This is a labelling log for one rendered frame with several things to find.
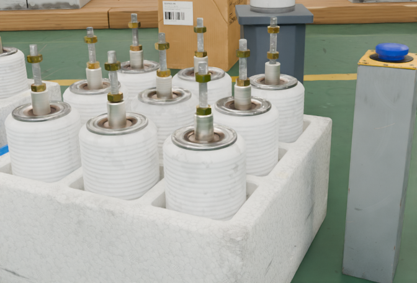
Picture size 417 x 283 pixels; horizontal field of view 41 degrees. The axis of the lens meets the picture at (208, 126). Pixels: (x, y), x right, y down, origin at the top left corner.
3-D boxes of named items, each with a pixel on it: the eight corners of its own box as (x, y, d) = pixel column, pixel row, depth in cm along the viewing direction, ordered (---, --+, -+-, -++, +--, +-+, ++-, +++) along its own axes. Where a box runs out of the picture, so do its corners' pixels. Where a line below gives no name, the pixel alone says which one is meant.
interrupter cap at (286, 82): (272, 74, 89) (272, 70, 89) (308, 85, 84) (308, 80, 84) (236, 84, 85) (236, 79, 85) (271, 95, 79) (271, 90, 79)
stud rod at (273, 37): (267, 68, 83) (269, 17, 81) (271, 67, 84) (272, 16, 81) (273, 69, 83) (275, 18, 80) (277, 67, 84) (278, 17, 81)
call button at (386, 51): (377, 56, 74) (378, 41, 73) (409, 59, 73) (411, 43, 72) (372, 63, 71) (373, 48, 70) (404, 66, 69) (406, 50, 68)
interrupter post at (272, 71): (272, 81, 86) (272, 60, 85) (283, 84, 84) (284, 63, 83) (260, 84, 85) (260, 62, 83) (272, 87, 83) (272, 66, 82)
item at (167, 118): (136, 228, 81) (127, 108, 75) (141, 196, 90) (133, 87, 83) (203, 224, 81) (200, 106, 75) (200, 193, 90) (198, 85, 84)
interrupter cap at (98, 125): (80, 138, 66) (79, 133, 66) (93, 116, 73) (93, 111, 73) (144, 137, 66) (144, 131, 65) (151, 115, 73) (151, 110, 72)
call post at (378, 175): (351, 249, 87) (367, 51, 76) (398, 259, 84) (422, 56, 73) (340, 274, 81) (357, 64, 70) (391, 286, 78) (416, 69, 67)
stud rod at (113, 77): (113, 113, 68) (108, 53, 65) (111, 111, 69) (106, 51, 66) (121, 112, 68) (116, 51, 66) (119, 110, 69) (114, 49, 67)
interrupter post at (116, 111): (106, 130, 68) (103, 104, 67) (109, 123, 70) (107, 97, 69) (125, 130, 68) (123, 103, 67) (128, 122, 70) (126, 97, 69)
